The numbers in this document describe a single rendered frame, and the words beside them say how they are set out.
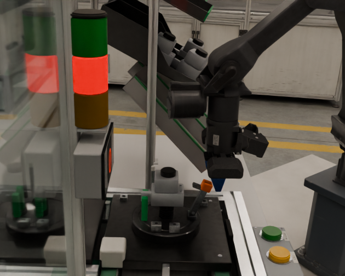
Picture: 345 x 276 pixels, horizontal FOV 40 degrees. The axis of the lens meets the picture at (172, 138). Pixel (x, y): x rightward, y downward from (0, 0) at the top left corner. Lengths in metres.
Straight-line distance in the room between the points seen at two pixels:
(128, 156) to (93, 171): 0.88
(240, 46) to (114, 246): 0.42
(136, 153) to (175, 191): 0.65
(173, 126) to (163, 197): 0.24
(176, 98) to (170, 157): 0.71
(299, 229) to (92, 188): 0.69
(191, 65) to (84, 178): 0.54
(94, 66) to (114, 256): 0.38
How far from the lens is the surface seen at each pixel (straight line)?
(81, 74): 0.64
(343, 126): 0.95
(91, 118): 0.65
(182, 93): 0.83
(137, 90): 1.10
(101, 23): 0.63
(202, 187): 0.93
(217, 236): 0.95
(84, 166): 0.64
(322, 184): 1.01
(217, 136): 0.86
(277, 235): 0.98
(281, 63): 4.94
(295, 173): 1.50
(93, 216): 1.01
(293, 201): 1.35
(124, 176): 1.40
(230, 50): 0.82
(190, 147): 1.12
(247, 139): 0.88
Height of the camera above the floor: 1.50
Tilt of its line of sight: 23 degrees down
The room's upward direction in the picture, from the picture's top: 3 degrees clockwise
